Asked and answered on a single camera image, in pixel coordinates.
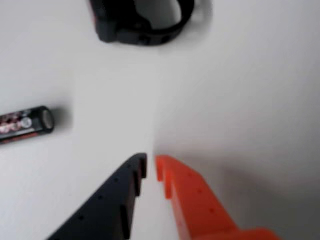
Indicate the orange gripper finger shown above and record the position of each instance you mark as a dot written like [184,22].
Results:
[200,207]

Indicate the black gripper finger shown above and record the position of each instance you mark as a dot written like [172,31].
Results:
[105,205]

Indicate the black AA battery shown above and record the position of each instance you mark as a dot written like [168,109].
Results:
[22,123]

